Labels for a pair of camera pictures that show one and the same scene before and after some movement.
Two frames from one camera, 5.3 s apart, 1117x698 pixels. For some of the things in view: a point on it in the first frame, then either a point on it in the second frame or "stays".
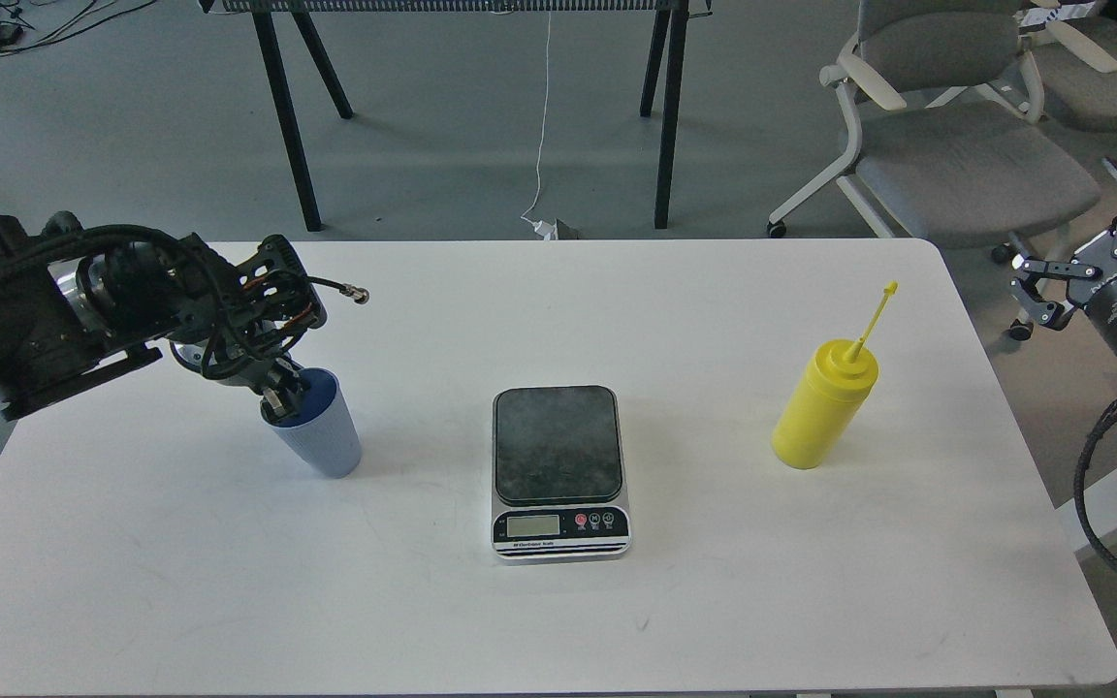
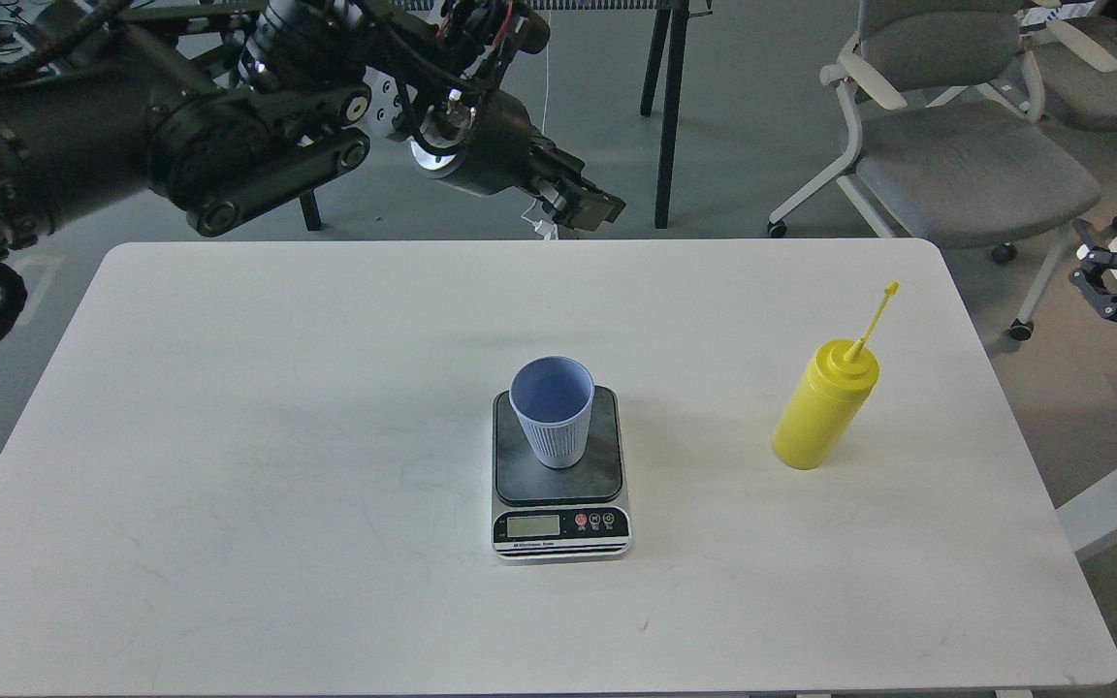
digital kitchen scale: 558,476 stays
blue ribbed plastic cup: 324,431 → 554,396
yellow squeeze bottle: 839,382 stays
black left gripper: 241,316 → 487,145
